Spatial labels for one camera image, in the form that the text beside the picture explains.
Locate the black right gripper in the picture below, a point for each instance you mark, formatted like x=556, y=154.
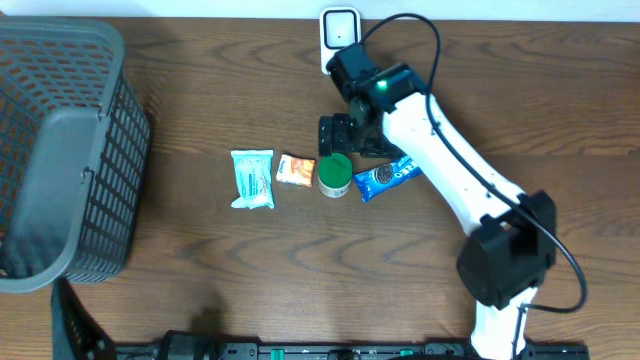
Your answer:
x=334, y=136

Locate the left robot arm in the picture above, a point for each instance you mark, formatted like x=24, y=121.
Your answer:
x=77, y=335

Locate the green lidded can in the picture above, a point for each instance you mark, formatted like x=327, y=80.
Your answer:
x=335, y=174

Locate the blue Oreo cookie pack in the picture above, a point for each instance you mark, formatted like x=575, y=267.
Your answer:
x=376, y=181

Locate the light blue wipes pack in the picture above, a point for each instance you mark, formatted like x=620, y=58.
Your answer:
x=253, y=178

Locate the white barcode scanner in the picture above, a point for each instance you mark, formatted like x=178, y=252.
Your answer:
x=339, y=27

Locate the grey plastic mesh basket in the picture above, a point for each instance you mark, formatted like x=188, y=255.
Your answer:
x=74, y=147

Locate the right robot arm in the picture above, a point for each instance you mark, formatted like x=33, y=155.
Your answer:
x=505, y=258

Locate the orange snack packet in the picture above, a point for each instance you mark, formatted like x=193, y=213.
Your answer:
x=296, y=171

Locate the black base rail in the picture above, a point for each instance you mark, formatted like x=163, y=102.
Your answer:
x=252, y=351

